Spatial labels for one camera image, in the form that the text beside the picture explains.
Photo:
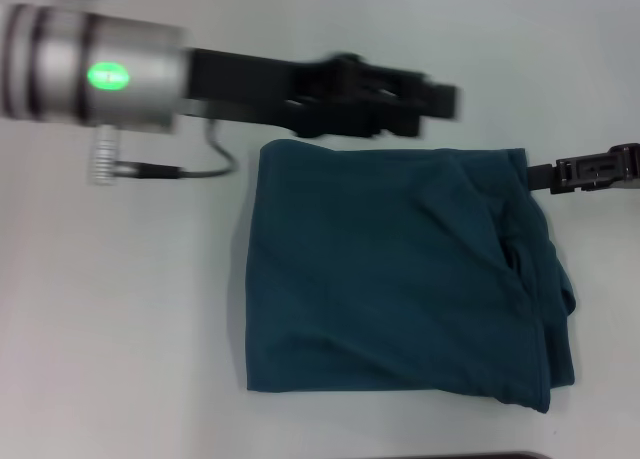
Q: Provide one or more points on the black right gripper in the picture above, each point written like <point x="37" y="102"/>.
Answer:
<point x="631" y="166"/>

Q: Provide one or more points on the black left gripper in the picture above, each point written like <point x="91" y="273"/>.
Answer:
<point x="275" y="94"/>

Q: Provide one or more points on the teal t-shirt with white print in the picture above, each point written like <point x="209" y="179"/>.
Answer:
<point x="390" y="279"/>

